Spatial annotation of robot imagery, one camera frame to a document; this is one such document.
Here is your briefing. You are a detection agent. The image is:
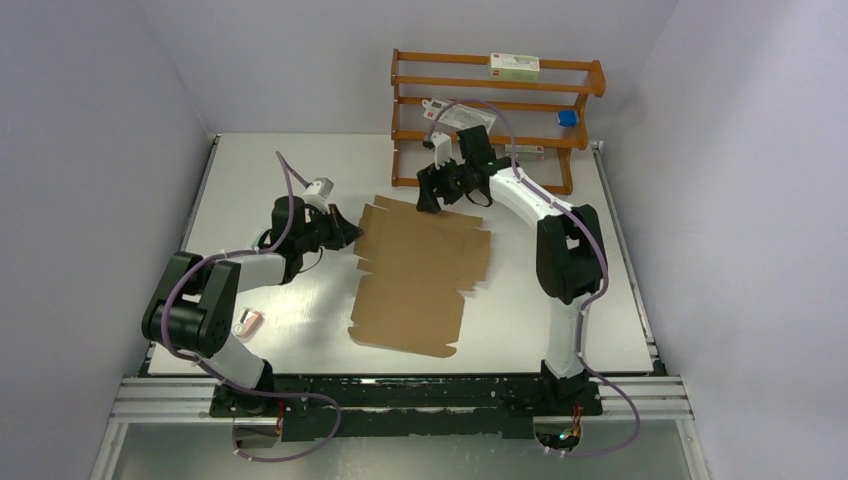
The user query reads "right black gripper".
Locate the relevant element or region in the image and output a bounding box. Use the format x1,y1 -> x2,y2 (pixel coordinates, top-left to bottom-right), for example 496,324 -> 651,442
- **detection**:
416,152 -> 473,214

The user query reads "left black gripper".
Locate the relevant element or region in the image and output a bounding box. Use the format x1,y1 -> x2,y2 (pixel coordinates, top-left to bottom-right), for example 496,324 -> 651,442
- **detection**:
296,203 -> 364,253

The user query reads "brown cardboard box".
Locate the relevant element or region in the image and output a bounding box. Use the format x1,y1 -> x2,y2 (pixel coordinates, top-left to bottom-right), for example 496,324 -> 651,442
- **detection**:
348,195 -> 492,358

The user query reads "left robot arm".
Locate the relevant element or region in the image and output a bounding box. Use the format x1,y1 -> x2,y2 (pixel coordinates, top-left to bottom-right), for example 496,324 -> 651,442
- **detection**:
141,196 -> 363,416

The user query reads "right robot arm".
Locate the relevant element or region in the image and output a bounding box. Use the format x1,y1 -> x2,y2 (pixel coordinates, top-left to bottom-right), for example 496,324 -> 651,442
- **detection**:
416,126 -> 608,414

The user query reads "white box lower shelf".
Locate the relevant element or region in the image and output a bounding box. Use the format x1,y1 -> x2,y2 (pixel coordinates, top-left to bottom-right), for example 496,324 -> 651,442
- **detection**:
504,144 -> 546,162

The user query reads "white green box top shelf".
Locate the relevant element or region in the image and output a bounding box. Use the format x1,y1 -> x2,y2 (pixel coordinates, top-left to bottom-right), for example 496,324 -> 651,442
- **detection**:
489,52 -> 541,82

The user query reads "white flat package middle shelf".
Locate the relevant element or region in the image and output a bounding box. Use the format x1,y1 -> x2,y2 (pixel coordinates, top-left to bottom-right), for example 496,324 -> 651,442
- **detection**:
421,97 -> 497,133

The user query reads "orange wooden shelf rack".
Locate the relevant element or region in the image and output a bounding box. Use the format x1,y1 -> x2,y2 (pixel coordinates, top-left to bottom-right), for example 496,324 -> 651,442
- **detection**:
390,49 -> 607,195

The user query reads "pink white small object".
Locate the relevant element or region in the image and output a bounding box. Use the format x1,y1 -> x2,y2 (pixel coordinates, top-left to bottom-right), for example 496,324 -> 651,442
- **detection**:
232,309 -> 264,339

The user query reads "blue small cube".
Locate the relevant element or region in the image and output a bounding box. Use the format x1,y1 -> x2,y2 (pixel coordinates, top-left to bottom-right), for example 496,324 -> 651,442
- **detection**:
557,109 -> 580,128

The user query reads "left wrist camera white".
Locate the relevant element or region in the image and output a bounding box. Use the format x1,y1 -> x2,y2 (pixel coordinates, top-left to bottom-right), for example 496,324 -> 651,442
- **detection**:
302,177 -> 334,212

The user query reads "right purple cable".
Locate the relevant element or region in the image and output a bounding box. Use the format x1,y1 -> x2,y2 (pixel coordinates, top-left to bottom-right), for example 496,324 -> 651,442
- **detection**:
423,99 -> 643,460

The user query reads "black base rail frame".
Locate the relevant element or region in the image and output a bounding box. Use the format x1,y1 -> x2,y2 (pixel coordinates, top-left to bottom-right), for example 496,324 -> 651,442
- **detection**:
109,370 -> 694,445

